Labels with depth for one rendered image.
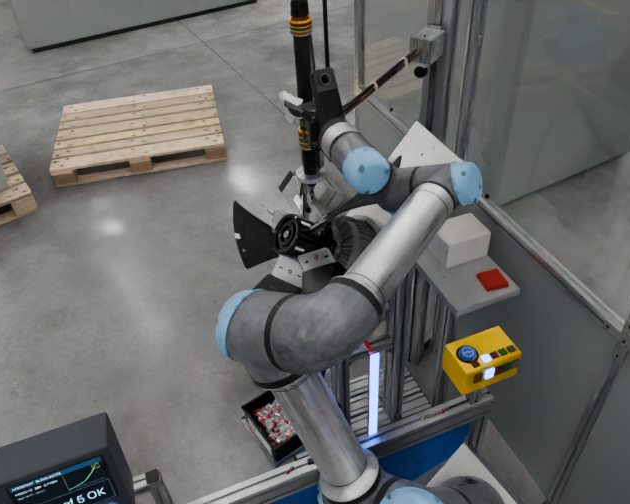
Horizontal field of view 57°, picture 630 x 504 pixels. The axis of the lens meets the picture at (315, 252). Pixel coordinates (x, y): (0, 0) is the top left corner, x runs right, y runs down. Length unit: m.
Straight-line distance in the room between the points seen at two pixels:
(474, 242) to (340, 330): 1.25
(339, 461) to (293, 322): 0.33
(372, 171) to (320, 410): 0.41
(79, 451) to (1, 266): 2.76
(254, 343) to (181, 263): 2.62
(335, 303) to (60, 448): 0.66
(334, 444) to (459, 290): 1.03
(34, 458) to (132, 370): 1.76
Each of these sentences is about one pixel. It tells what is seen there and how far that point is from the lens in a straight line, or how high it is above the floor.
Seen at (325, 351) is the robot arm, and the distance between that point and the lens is 0.80.
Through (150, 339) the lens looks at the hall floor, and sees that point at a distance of 3.08.
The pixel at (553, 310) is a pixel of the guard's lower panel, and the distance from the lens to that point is 1.96.
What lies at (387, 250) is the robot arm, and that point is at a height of 1.64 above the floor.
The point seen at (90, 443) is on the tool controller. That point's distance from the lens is 1.22.
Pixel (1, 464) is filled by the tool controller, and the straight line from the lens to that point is 1.28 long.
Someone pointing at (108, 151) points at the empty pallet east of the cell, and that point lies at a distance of 4.40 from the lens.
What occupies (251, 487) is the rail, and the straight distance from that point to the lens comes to 1.55.
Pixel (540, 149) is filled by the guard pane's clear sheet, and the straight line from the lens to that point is 1.81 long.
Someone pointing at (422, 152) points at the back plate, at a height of 1.32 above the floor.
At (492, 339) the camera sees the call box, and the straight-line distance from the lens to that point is 1.53.
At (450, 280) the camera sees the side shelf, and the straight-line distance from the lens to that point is 1.97.
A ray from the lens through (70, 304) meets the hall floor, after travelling 3.44.
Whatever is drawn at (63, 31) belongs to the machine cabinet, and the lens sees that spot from 6.89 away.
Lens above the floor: 2.21
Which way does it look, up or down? 41 degrees down
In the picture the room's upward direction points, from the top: 4 degrees counter-clockwise
